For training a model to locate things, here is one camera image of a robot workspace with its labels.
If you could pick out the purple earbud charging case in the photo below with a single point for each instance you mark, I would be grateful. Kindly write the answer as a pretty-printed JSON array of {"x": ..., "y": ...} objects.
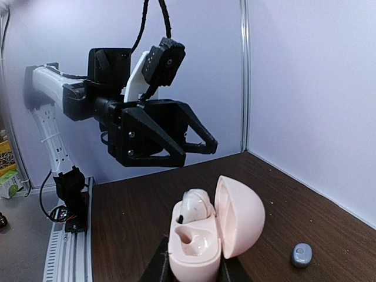
[{"x": 301, "y": 255}]

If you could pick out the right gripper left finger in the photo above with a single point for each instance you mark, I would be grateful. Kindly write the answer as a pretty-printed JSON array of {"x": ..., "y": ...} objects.
[{"x": 158, "y": 268}]

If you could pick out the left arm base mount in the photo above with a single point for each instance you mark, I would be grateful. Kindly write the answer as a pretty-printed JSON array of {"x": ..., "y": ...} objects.
[{"x": 69, "y": 188}]

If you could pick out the green white carton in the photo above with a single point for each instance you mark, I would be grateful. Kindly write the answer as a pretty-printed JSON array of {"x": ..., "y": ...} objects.
[{"x": 10, "y": 184}]

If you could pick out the white stem earbud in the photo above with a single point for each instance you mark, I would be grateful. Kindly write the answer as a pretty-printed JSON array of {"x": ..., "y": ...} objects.
[{"x": 195, "y": 206}]

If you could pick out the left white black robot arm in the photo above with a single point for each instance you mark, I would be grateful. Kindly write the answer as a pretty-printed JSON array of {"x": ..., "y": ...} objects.
[{"x": 80, "y": 97}]

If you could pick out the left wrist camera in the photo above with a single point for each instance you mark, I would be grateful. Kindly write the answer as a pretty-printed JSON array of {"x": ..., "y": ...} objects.
[{"x": 155, "y": 68}]

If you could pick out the left aluminium frame post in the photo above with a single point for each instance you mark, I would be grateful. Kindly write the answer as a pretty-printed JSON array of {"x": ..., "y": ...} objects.
[{"x": 245, "y": 74}]

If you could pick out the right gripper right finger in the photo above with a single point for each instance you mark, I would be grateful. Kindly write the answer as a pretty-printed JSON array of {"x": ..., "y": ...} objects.
[{"x": 231, "y": 270}]

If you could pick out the pink round charging case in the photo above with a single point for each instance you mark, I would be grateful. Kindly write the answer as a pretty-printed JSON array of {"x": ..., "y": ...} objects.
[{"x": 235, "y": 224}]

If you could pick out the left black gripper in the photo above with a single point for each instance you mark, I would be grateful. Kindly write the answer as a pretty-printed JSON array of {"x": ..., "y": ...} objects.
[{"x": 151, "y": 134}]

